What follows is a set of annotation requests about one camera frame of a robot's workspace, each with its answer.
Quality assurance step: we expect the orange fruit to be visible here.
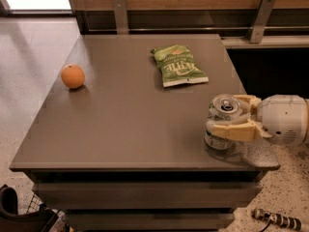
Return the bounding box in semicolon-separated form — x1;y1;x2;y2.
61;64;85;89

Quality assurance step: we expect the black white striped tool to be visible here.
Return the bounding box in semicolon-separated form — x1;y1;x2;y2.
251;208;309;232

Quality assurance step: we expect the grey drawer cabinet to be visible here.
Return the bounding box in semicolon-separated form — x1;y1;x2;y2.
9;33;280;232

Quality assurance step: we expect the upper grey drawer front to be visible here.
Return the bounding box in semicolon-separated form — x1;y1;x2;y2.
33;182;261;210

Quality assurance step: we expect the right metal wall bracket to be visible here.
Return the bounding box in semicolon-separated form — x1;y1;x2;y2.
248;0;276;44

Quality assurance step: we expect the green Kettle chips bag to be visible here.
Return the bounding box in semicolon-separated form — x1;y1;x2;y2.
151;44;209;88

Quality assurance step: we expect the grey side shelf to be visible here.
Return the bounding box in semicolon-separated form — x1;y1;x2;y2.
222;36;309;49

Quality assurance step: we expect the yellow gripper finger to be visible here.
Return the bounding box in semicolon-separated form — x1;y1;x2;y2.
211;113;273;142
234;95;262;114

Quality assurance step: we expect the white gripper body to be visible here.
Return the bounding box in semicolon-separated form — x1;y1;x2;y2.
257;95;309;145

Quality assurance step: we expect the silver green 7up can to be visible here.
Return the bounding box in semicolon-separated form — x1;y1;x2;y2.
205;94;242;150

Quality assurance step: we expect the grey drawer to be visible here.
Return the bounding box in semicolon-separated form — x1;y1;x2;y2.
33;182;261;210
66;213;235;231

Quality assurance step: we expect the lower grey drawer front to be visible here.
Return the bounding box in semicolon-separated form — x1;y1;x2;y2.
66;213;235;231

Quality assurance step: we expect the left metal wall bracket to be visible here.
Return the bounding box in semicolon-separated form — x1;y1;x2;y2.
112;0;129;35

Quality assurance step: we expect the black bag with wire basket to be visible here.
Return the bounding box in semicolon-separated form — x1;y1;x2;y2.
0;185;70;232

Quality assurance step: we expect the metal wall bracket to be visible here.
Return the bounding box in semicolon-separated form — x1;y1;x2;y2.
112;0;129;35
248;0;276;44

